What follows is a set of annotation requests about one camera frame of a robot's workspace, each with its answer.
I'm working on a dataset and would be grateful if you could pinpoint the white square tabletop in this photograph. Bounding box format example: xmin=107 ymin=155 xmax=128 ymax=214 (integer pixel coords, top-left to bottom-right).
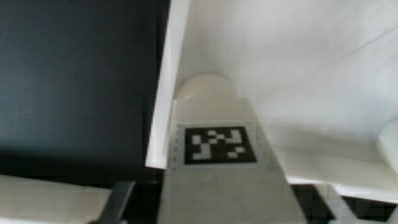
xmin=146 ymin=0 xmax=398 ymax=202

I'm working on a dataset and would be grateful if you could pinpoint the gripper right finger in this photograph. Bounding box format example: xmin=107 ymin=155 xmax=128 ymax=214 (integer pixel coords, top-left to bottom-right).
xmin=315 ymin=183 xmax=359 ymax=224

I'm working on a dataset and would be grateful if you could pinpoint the white L-shaped obstacle fence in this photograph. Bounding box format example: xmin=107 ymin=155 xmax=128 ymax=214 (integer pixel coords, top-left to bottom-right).
xmin=0 ymin=175 xmax=110 ymax=224

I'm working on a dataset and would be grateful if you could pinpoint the white table leg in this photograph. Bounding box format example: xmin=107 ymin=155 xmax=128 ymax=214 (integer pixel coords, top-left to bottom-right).
xmin=156 ymin=73 xmax=306 ymax=224

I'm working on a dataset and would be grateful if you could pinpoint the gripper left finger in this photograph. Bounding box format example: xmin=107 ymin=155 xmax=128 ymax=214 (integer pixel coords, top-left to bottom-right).
xmin=87 ymin=181 xmax=135 ymax=224

